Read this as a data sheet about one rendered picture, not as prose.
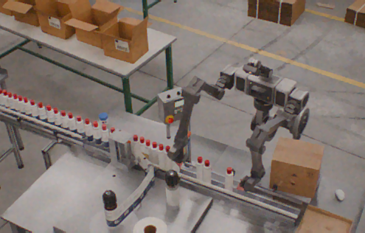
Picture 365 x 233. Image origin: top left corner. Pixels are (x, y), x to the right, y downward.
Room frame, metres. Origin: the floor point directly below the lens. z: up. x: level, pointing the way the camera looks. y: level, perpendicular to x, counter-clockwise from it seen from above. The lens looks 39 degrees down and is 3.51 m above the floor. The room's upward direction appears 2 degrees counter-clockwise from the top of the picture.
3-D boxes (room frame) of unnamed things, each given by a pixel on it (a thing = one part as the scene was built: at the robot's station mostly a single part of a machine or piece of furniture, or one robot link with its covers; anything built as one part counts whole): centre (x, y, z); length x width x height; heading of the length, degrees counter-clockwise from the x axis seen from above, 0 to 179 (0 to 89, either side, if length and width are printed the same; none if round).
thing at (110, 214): (2.21, 0.45, 1.04); 0.09 x 0.09 x 0.29
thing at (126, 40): (4.44, 0.50, 0.97); 0.51 x 0.39 x 0.37; 148
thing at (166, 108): (2.78, 0.06, 1.38); 0.17 x 0.10 x 0.19; 115
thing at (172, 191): (2.37, 0.08, 1.03); 0.09 x 0.09 x 0.30
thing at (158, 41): (5.02, 1.14, 0.39); 2.20 x 0.80 x 0.78; 53
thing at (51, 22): (4.92, 1.21, 0.97); 0.45 x 0.38 x 0.37; 146
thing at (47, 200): (2.42, -0.01, 0.82); 2.10 x 1.31 x 0.02; 60
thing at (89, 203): (2.32, 0.33, 0.86); 0.80 x 0.67 x 0.05; 60
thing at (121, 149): (2.78, 0.42, 1.01); 0.14 x 0.13 x 0.26; 60
